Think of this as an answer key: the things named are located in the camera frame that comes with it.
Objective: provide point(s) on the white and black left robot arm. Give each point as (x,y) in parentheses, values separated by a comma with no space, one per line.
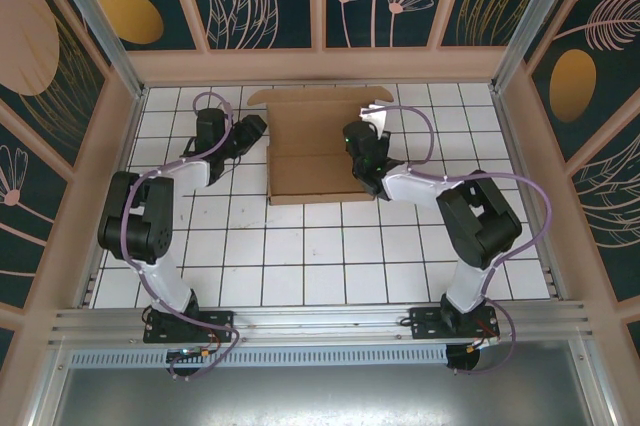
(165,281)

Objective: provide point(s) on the aluminium table side rail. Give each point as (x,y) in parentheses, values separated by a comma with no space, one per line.
(516,161)
(124,161)

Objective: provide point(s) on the small green circuit board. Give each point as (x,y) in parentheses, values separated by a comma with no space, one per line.
(192,352)

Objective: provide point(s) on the aluminium mounting rail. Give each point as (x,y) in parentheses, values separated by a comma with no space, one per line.
(325,321)

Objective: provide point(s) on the grey metal sheet panel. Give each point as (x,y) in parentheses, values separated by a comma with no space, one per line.
(325,396)

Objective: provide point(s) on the aluminium corner post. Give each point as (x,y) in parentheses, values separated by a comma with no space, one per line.
(100,31)
(525,16)

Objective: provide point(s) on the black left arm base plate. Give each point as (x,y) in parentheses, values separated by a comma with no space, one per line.
(220,321)

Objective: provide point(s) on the brown cardboard paper box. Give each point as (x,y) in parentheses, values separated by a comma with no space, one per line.
(310,146)

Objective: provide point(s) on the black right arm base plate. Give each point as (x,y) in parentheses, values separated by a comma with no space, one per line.
(425,326)

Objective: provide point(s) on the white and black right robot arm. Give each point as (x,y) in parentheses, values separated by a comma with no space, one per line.
(415,188)

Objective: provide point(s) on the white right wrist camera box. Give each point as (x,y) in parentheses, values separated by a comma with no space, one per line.
(375,118)

